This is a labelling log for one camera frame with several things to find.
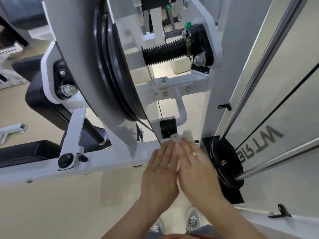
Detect person's right hand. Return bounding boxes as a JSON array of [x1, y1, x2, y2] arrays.
[[177, 139, 230, 209]]

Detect person's left hand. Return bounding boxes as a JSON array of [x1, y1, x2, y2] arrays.
[[141, 141, 180, 214]]

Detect white cleaning wipe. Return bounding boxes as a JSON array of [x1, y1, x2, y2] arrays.
[[170, 130, 194, 172]]

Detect black padded arm rest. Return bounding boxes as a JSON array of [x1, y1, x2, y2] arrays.
[[0, 140, 62, 169], [10, 0, 48, 31]]

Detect black rectangular chest pad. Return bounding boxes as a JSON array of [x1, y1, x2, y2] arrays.
[[25, 54, 113, 150]]

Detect white gym machine frame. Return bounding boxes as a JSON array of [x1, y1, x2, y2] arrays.
[[0, 0, 319, 239]]

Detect person's right sneaker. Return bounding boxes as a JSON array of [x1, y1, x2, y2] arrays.
[[186, 207, 202, 234]]

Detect person's sneaker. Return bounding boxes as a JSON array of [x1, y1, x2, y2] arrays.
[[186, 207, 202, 234], [151, 219, 165, 236]]

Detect person's left sneaker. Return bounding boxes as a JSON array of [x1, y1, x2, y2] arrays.
[[151, 219, 165, 236]]

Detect black weight stack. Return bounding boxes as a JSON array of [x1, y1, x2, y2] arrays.
[[201, 135, 245, 205]]

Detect blue denim shorts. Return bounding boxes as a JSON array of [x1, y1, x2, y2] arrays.
[[149, 224, 223, 239]]

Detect cream white storage box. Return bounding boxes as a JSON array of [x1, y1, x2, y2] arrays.
[[170, 57, 193, 75]]

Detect black square cushion pad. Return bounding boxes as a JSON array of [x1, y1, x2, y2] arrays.
[[140, 0, 170, 10]]

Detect black foam handle grip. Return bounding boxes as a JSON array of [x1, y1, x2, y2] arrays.
[[83, 119, 106, 146]]

